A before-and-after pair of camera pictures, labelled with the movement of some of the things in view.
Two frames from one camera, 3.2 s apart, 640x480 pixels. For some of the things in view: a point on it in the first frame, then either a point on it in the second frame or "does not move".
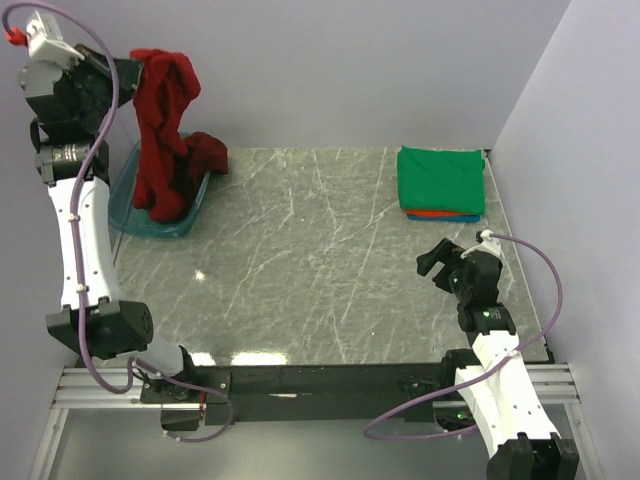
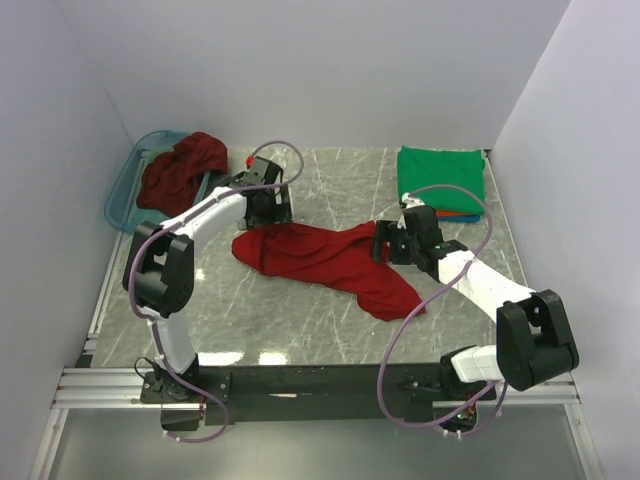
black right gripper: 451,258 → 387,231
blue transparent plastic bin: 127,217 does not move
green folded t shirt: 442,180 does not move
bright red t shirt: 163,84 → 329,254
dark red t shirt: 205,153 does not move
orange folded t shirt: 440,213 does not move
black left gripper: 129,72 → 280,212
